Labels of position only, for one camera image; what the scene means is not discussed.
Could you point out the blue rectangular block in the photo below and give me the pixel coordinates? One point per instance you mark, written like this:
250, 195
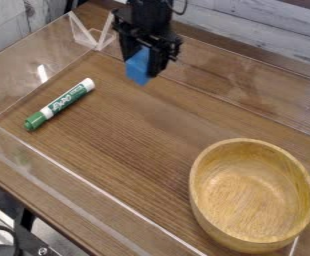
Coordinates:
137, 66

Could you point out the brown wooden bowl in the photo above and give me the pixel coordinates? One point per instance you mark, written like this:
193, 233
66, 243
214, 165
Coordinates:
250, 195

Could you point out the black metal table leg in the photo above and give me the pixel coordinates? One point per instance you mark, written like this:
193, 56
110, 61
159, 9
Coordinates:
27, 219

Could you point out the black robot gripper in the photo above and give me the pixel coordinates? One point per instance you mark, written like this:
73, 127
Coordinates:
143, 25

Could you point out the green Expo marker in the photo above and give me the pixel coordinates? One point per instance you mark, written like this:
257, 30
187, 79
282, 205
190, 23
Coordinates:
59, 104

